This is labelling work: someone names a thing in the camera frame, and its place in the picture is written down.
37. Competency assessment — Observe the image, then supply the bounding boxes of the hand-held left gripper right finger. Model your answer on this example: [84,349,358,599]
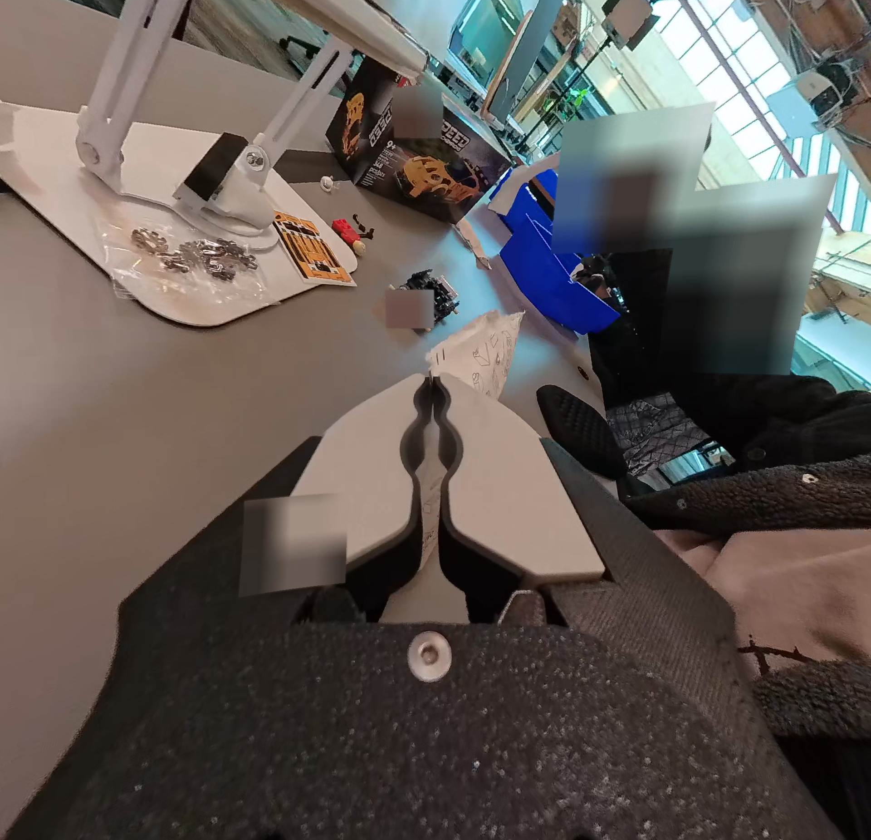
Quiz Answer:
[434,373,608,622]

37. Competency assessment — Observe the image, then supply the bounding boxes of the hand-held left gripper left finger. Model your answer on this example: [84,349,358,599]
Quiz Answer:
[291,373,438,619]

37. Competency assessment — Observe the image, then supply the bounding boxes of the white printed paper bag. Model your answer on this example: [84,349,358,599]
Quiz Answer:
[416,310,526,572]

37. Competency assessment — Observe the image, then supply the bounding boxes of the grey desk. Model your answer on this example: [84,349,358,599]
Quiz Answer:
[0,0,617,837]

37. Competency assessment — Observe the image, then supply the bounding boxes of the black chair armrest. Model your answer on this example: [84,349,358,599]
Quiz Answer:
[536,384,628,481]

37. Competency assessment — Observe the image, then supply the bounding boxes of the checked trousers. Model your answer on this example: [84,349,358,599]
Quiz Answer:
[604,396,737,481]

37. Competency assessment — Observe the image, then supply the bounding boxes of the black toy car chassis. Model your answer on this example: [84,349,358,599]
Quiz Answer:
[388,267,460,325]

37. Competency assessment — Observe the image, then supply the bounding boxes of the blue storage bin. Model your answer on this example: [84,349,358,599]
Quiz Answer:
[499,212,621,334]
[489,167,560,234]

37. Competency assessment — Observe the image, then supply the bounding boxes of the orange sticker sheet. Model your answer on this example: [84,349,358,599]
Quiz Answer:
[272,210,357,287]

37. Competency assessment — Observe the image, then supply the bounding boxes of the red toy figure piece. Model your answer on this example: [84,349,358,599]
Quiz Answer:
[331,218,369,257]

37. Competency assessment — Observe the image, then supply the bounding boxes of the torn white paper scrap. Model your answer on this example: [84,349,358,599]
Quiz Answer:
[453,219,493,271]

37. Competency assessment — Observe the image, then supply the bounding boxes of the dark fleece jacket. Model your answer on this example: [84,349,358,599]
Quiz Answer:
[622,372,871,742]

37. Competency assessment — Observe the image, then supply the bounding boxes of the clear bag of grey parts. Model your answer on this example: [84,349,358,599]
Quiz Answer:
[101,208,281,307]

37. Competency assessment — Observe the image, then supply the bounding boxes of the toy car set box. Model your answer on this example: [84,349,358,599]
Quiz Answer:
[325,57,513,226]

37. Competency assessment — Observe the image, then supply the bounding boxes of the pale pink shirt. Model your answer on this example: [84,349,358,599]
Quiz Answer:
[655,526,871,686]

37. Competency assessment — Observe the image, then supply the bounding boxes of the black light stand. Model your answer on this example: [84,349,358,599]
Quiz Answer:
[523,33,617,148]

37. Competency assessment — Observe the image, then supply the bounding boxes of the white adjustable stand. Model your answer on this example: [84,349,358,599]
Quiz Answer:
[0,0,431,328]

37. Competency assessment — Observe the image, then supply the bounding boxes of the grey leaning board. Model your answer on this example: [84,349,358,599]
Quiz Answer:
[482,0,581,129]

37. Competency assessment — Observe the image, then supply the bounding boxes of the studio light panel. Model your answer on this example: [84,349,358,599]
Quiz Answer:
[599,0,662,53]

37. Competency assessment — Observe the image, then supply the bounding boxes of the white ceiling camera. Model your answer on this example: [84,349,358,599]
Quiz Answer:
[793,63,860,123]

